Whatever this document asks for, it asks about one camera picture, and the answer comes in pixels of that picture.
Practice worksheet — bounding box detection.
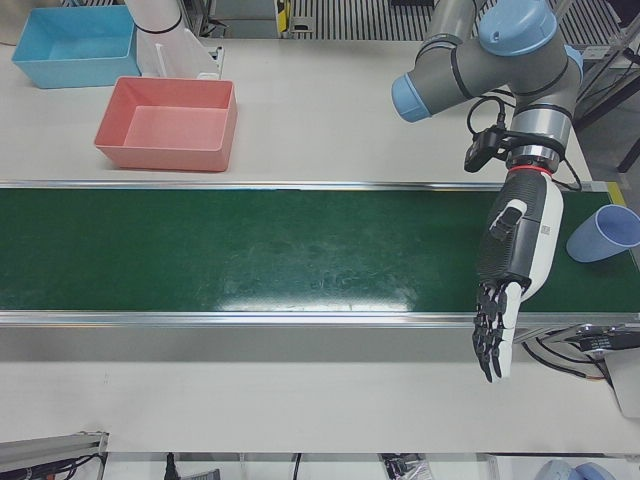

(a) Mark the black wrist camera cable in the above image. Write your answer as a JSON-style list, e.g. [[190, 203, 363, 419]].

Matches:
[[466, 92, 585, 194]]

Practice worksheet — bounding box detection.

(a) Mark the white robot column base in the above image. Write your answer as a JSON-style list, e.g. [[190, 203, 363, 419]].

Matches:
[[123, 0, 224, 81]]

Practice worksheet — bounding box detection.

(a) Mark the light blue plastic box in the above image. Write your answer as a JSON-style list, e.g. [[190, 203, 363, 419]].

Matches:
[[10, 4, 144, 90]]

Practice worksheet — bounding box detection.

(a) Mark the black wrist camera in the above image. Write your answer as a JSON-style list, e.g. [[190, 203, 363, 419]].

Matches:
[[463, 127, 506, 174]]

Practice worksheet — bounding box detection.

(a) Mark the black device box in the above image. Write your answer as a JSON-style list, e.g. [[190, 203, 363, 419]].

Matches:
[[574, 323, 640, 352]]

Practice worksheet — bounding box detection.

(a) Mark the pale blue plastic cup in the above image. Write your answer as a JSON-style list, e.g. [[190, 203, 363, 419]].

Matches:
[[565, 204, 640, 264]]

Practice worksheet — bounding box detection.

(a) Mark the pink plastic box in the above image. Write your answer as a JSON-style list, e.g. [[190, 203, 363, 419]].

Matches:
[[93, 75, 239, 174]]

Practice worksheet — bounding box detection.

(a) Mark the aluminium frame profile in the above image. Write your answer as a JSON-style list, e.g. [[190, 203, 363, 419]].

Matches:
[[0, 429, 110, 480]]

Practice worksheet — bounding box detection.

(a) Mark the small metal corner bracket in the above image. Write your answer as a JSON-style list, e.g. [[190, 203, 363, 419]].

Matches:
[[197, 44, 225, 81]]

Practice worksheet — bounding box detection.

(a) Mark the pale blue rounded object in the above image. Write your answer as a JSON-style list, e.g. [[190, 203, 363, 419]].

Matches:
[[538, 458, 617, 480]]

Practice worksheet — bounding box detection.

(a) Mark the yellow black striped post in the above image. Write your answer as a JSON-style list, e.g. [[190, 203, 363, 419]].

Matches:
[[273, 0, 295, 37]]

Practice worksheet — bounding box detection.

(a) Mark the green conveyor belt aluminium frame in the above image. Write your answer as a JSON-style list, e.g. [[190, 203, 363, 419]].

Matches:
[[0, 179, 640, 364]]

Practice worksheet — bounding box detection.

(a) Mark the plastic bag of parts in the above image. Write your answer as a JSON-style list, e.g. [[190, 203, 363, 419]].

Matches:
[[378, 452, 432, 480]]

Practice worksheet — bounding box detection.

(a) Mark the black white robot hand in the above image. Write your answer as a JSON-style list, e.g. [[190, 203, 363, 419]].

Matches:
[[471, 167, 565, 385]]

